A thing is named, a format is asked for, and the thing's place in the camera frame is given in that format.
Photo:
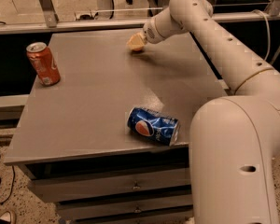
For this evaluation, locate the grey drawer cabinet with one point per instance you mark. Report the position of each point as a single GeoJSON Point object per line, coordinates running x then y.
{"type": "Point", "coordinates": [79, 126]}

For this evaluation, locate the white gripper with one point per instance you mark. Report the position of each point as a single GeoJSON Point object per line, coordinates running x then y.
{"type": "Point", "coordinates": [150, 33]}

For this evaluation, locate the bottom grey drawer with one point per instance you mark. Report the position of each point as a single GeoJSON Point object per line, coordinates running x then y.
{"type": "Point", "coordinates": [157, 217]}

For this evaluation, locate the grey drawer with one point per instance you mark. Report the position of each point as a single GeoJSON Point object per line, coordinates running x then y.
{"type": "Point", "coordinates": [157, 217]}
{"type": "Point", "coordinates": [131, 205]}
{"type": "Point", "coordinates": [98, 185]}

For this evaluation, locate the floor power outlet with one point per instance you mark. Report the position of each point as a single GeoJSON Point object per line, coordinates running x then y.
{"type": "Point", "coordinates": [82, 17]}

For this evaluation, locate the middle grey drawer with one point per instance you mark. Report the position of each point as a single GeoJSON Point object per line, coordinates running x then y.
{"type": "Point", "coordinates": [131, 205]}

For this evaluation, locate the orange fruit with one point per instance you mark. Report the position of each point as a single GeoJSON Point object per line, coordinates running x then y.
{"type": "Point", "coordinates": [136, 48]}

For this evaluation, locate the top grey drawer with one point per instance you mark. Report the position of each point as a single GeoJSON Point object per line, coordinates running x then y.
{"type": "Point", "coordinates": [98, 185]}

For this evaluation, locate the grey metal rail frame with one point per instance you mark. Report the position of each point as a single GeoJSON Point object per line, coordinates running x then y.
{"type": "Point", "coordinates": [42, 16]}

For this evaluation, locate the blue pepsi can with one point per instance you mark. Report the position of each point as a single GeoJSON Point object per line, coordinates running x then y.
{"type": "Point", "coordinates": [153, 125]}

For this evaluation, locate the white shoe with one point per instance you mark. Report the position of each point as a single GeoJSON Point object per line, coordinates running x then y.
{"type": "Point", "coordinates": [8, 218]}

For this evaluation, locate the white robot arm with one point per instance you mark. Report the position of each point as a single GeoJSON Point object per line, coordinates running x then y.
{"type": "Point", "coordinates": [233, 139]}

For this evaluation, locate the red coca-cola can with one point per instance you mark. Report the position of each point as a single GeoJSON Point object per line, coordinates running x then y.
{"type": "Point", "coordinates": [42, 60]}

